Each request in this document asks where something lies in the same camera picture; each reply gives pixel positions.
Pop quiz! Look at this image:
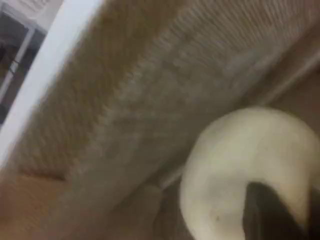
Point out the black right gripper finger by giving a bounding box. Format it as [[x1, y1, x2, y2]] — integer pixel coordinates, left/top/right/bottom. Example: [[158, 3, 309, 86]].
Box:
[[242, 181, 309, 240]]

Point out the pale round egg yolk pastry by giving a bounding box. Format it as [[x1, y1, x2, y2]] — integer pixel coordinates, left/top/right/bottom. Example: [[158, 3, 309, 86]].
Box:
[[179, 106, 316, 240]]

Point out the white metal frame bar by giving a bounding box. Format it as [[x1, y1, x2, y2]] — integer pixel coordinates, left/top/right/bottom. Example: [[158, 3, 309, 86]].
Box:
[[0, 26, 37, 103]]

